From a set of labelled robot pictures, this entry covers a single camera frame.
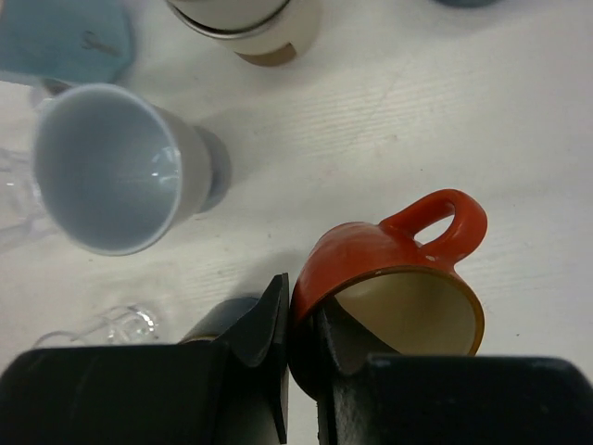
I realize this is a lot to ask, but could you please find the small blue cup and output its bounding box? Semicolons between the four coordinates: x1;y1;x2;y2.
180;295;259;344

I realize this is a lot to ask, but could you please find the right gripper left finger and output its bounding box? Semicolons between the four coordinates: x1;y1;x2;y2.
1;273;290;444

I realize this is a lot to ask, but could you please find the clear glass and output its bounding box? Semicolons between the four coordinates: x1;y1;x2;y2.
1;86;58;253
32;304;163;349

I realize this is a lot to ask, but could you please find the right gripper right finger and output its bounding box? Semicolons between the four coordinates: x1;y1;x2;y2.
315;308;592;444

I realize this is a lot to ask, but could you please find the dark blue mug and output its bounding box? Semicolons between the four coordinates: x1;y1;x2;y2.
436;0;498;8

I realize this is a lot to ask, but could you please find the beige cup with brown band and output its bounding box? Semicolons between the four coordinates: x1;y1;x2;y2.
167;1;322;67

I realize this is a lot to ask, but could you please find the white upside-down cup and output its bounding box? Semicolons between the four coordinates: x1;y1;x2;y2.
32;83;233;257

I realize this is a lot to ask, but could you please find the orange cup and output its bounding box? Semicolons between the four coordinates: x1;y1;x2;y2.
289;189;487;398

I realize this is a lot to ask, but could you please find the light blue mug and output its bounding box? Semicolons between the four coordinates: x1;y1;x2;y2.
1;0;135;85

